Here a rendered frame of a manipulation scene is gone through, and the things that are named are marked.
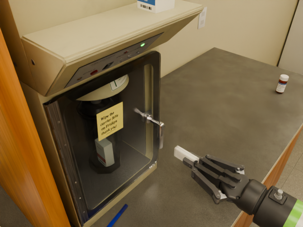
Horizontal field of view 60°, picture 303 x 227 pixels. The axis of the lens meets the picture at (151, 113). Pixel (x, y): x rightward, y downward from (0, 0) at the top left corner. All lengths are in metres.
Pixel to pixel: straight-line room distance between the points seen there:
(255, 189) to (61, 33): 0.49
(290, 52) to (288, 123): 2.38
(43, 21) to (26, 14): 0.03
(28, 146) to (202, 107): 0.93
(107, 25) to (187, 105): 0.84
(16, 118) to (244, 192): 0.47
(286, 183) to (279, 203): 1.72
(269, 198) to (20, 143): 0.48
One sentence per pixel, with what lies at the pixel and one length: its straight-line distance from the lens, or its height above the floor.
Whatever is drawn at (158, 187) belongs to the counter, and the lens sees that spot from 0.89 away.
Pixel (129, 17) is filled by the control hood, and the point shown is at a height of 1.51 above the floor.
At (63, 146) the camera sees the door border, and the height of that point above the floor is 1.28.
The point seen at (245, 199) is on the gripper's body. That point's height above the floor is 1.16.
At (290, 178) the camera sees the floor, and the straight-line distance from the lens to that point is 2.38.
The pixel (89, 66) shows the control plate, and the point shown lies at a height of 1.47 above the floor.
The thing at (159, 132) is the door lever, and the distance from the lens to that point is 0.71.
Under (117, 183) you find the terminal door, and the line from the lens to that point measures 0.77.
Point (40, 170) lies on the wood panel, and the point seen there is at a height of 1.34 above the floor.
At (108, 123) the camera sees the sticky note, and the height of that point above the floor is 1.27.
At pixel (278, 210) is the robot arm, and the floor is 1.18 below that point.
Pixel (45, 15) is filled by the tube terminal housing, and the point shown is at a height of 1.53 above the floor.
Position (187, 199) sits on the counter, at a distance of 0.87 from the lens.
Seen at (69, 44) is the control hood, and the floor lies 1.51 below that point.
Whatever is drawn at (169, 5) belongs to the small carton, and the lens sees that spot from 0.52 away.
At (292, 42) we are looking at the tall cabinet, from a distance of 3.55.
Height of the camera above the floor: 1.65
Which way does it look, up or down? 38 degrees down
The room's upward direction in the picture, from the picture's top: straight up
